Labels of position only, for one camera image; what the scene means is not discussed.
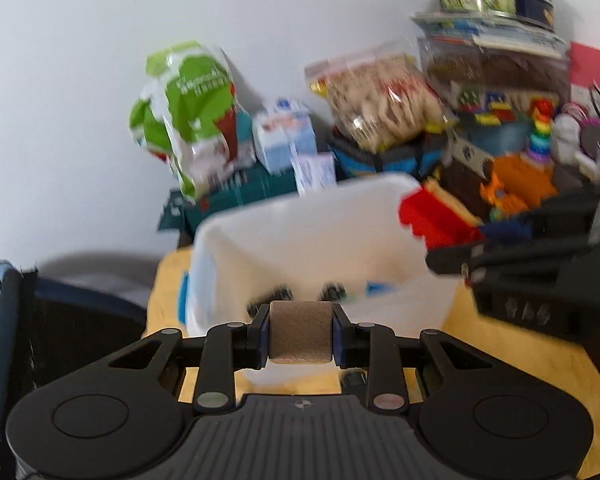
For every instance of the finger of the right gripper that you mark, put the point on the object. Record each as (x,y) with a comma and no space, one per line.
(570,213)
(535,257)

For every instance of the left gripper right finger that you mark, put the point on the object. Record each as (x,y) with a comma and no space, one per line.
(373,359)

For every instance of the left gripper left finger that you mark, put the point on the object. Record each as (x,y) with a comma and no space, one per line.
(217,356)

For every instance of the long red brick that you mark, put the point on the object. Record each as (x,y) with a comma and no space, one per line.
(435,222)

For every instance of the wooden cube block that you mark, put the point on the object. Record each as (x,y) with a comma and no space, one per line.
(300,332)

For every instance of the black toy car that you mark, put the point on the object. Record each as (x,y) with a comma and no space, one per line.
(277,293)

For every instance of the blue flat brick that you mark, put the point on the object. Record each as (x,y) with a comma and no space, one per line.
(378,288)

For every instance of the orange box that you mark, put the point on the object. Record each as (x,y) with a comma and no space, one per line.
(529,182)

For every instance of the orange teal toy dinosaur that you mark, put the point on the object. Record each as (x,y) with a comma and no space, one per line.
(504,205)

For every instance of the yellow cloth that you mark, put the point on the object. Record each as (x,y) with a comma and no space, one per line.
(563,365)

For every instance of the translucent white plastic bin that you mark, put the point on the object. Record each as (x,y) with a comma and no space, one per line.
(349,234)

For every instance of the blue black striped bag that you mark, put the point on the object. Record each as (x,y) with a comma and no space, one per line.
(416,157)

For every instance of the dark green plaid box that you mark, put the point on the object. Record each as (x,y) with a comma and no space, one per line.
(245,187)

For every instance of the clear bin of bricks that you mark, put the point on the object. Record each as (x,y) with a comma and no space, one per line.
(491,92)

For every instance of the white paper label card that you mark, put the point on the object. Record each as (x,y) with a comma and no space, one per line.
(314,172)

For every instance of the clear bag of wooden pieces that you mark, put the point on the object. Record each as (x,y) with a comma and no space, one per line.
(378,99)

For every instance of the stack of books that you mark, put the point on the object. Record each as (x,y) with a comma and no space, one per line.
(491,32)

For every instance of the dark blue bag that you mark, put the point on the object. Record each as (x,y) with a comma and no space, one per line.
(49,329)

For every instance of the light blue white carton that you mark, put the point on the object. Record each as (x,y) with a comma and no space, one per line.
(281,131)

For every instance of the green white snack bag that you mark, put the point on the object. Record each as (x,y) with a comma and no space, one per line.
(186,116)

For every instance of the rainbow stacking ring toy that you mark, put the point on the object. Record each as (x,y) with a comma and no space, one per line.
(540,136)

